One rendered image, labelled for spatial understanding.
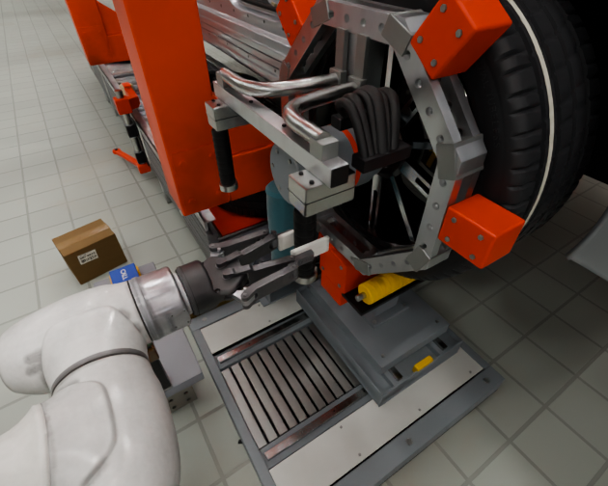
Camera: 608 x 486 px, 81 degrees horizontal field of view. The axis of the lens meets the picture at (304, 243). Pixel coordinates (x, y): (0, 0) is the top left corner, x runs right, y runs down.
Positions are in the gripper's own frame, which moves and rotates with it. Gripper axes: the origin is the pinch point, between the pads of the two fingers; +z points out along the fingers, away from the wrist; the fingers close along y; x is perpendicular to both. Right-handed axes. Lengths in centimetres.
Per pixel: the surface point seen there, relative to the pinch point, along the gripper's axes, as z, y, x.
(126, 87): 5, -205, -33
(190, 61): 4, -60, 14
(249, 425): -13, -10, -77
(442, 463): 32, 29, -83
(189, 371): -23.3, -12.2, -37.9
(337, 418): 11, 3, -76
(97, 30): 4, -252, -11
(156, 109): -7, -60, 4
